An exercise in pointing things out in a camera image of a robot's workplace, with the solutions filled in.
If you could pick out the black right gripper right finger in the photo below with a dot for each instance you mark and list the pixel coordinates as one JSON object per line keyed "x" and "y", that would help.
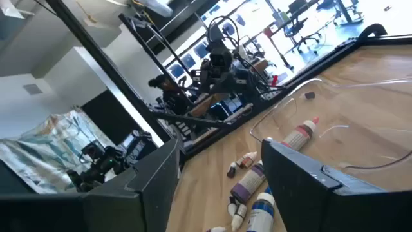
{"x": 322, "y": 206}

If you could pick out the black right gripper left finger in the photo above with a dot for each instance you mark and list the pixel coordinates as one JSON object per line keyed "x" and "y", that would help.
{"x": 135, "y": 199}

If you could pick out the large blue food coloring bottle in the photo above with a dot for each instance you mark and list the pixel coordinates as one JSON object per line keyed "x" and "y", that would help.
{"x": 261, "y": 214}

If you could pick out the large red food coloring bottle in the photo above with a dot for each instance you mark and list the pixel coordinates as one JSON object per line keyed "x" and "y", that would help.
{"x": 297, "y": 137}

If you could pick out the large purple food coloring bottle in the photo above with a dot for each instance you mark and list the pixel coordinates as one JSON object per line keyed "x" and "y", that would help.
{"x": 248, "y": 183}

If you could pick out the small red-label food coloring bottle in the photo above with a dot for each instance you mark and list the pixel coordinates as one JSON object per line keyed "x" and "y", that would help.
{"x": 217, "y": 229}

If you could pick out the small dark-capped food coloring bottle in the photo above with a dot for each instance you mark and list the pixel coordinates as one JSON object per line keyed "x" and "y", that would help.
{"x": 310, "y": 95}

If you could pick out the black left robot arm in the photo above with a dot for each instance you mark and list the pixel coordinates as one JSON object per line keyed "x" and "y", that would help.
{"x": 220, "y": 58}

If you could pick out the black background robot arm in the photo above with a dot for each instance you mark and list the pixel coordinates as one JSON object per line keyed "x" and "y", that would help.
{"x": 99, "y": 164}

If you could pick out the small red food coloring bottle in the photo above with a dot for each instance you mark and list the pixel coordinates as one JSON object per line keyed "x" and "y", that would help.
{"x": 239, "y": 217}

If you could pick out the clear plastic bin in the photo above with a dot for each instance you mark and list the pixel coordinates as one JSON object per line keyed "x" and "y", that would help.
{"x": 354, "y": 129}

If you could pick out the teal patterned cloth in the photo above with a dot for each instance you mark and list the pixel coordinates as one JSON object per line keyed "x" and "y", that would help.
{"x": 38, "y": 154}

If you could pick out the person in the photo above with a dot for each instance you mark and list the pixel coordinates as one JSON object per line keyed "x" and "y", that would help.
{"x": 172, "y": 96}

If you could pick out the black office chair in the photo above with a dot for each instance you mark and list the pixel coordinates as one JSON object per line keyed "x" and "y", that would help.
{"x": 294, "y": 29}

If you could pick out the black aluminium table frame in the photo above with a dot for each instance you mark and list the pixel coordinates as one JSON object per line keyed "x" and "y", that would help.
{"x": 109, "y": 67}

